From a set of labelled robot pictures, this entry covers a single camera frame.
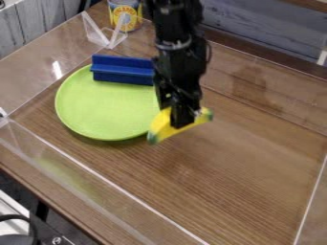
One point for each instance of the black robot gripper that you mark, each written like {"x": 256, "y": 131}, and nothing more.
{"x": 177, "y": 71}

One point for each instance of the yellow toy banana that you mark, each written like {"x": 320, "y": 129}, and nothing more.
{"x": 160, "y": 129}

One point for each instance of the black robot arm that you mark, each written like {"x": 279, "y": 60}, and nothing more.
{"x": 174, "y": 18}

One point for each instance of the green round plate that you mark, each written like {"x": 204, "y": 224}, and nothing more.
{"x": 104, "y": 110}

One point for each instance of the blue plastic block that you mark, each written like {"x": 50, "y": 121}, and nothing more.
{"x": 122, "y": 69}

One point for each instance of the black box with knob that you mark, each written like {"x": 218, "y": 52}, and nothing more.
{"x": 60, "y": 233}

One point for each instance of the clear acrylic tray enclosure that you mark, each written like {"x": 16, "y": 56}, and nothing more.
{"x": 240, "y": 181}

